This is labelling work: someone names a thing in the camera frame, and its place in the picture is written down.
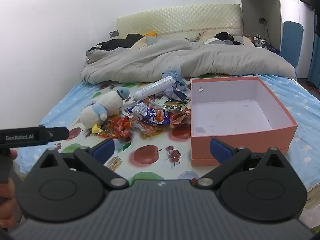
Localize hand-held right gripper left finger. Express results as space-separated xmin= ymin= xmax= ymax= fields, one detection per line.
xmin=37 ymin=138 xmax=130 ymax=191

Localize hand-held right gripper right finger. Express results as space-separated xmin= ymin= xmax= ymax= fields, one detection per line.
xmin=196 ymin=138 xmax=288 ymax=190

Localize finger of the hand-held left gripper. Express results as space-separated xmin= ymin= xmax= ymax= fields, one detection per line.
xmin=50 ymin=127 xmax=69 ymax=142

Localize pink cardboard box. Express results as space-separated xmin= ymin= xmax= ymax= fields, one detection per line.
xmin=190 ymin=76 xmax=299 ymax=167

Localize orange red snack packet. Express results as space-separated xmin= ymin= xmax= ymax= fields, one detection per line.
xmin=170 ymin=107 xmax=192 ymax=131

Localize red tofu snack packet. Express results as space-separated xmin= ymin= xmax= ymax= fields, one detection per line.
xmin=137 ymin=121 xmax=171 ymax=134

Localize white blue snack packet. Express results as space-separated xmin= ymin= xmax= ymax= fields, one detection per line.
xmin=124 ymin=102 xmax=172 ymax=125

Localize green snack packet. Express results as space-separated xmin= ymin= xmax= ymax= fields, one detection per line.
xmin=162 ymin=97 xmax=190 ymax=112

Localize person's left hand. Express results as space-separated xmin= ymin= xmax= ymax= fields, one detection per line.
xmin=0 ymin=149 xmax=18 ymax=228

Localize pile of small red packets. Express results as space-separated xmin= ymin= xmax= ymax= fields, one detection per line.
xmin=97 ymin=116 xmax=134 ymax=141

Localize white blue plush penguin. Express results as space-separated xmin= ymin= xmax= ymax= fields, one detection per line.
xmin=80 ymin=87 xmax=131 ymax=134

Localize dark blue crumpled wrapper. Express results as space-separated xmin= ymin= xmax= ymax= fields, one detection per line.
xmin=164 ymin=81 xmax=192 ymax=102

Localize white tube bottle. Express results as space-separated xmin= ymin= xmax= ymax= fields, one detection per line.
xmin=132 ymin=75 xmax=174 ymax=101

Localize light blue plastic wrapper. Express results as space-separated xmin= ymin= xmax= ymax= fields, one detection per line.
xmin=161 ymin=59 xmax=183 ymax=84

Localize grey duvet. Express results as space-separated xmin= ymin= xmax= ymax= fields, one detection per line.
xmin=80 ymin=36 xmax=297 ymax=85

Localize black clothes heap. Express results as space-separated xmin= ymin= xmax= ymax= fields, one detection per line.
xmin=89 ymin=33 xmax=146 ymax=52

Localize cream pillow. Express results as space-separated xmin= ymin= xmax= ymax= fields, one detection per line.
xmin=199 ymin=31 xmax=255 ymax=47

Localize peach pillow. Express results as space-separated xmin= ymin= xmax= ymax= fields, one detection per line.
xmin=130 ymin=37 xmax=152 ymax=51

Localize black garment on pillow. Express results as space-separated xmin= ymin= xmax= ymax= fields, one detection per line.
xmin=214 ymin=31 xmax=244 ymax=46

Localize row of cosmetic bottles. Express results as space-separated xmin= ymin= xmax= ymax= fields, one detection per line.
xmin=246 ymin=33 xmax=267 ymax=48

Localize blue curtain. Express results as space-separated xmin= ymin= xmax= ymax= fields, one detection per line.
xmin=307 ymin=31 xmax=320 ymax=92

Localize blue padded chair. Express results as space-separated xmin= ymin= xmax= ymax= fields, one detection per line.
xmin=279 ymin=20 xmax=304 ymax=68

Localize cream quilted headboard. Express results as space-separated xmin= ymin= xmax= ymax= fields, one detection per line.
xmin=116 ymin=4 xmax=243 ymax=40

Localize grey wall cabinet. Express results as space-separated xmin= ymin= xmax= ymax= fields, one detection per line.
xmin=238 ymin=0 xmax=302 ymax=55

